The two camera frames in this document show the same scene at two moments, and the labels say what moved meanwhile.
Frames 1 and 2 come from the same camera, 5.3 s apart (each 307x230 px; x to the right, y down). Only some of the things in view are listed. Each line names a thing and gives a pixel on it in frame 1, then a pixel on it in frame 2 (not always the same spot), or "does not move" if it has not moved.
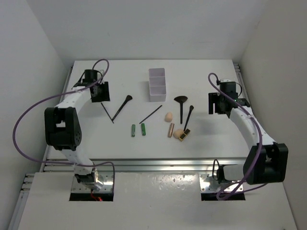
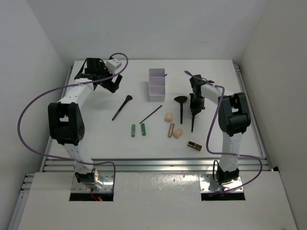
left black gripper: (105, 96) to (111, 86)
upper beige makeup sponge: (168, 117) does not move
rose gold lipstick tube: (171, 130) does not move
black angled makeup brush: (128, 97) does not move
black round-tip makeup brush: (191, 107) to (193, 122)
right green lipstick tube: (143, 130) does not move
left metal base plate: (107, 187) does not move
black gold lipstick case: (184, 134) to (197, 146)
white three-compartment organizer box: (157, 85) does not move
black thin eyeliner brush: (151, 114) does not move
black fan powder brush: (181, 99) does not move
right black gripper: (213, 97) to (196, 109)
